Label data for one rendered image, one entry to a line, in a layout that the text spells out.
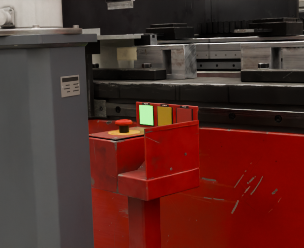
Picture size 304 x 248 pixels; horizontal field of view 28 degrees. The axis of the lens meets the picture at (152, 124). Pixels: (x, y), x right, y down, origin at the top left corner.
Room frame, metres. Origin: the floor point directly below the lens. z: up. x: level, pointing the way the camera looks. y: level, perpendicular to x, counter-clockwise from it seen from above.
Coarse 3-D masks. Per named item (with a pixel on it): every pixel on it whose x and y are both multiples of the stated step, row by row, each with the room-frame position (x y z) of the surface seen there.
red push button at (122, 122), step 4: (120, 120) 1.37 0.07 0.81; (124, 120) 1.36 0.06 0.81; (128, 120) 1.37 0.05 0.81; (116, 124) 1.36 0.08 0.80; (120, 124) 1.36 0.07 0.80; (124, 124) 1.35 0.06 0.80; (128, 124) 1.36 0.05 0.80; (120, 128) 1.37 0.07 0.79; (124, 128) 1.36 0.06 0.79; (128, 128) 1.37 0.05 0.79; (120, 132) 1.37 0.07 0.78; (124, 132) 1.36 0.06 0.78
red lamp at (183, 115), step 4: (180, 108) 1.36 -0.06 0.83; (180, 112) 1.36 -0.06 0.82; (184, 112) 1.35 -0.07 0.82; (188, 112) 1.34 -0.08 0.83; (180, 116) 1.36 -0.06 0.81; (184, 116) 1.35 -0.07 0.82; (188, 116) 1.34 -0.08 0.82; (180, 120) 1.36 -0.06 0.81; (184, 120) 1.35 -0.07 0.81; (188, 120) 1.34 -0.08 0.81
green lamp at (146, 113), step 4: (140, 108) 1.45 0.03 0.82; (144, 108) 1.44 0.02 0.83; (148, 108) 1.43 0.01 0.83; (140, 112) 1.45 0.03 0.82; (144, 112) 1.44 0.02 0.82; (148, 112) 1.43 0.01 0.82; (152, 112) 1.42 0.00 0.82; (140, 116) 1.45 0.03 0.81; (144, 116) 1.44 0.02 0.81; (148, 116) 1.43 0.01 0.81; (152, 116) 1.42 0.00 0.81; (140, 120) 1.46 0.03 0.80; (144, 120) 1.44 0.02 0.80; (148, 120) 1.44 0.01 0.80; (152, 120) 1.42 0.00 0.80; (152, 124) 1.42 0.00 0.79
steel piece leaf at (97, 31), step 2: (98, 28) 1.74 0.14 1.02; (82, 30) 1.79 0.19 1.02; (84, 30) 1.78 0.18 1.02; (86, 30) 1.78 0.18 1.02; (88, 30) 1.77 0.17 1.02; (90, 30) 1.77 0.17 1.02; (92, 30) 1.76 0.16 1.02; (94, 30) 1.75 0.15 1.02; (96, 30) 1.75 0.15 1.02; (98, 30) 1.74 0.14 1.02; (84, 32) 1.78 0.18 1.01; (86, 32) 1.78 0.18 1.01; (88, 32) 1.77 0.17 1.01; (90, 32) 1.77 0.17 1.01; (92, 32) 1.76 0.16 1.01; (94, 32) 1.75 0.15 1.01; (96, 32) 1.75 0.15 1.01; (98, 32) 1.74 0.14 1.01; (98, 34) 1.74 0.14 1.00
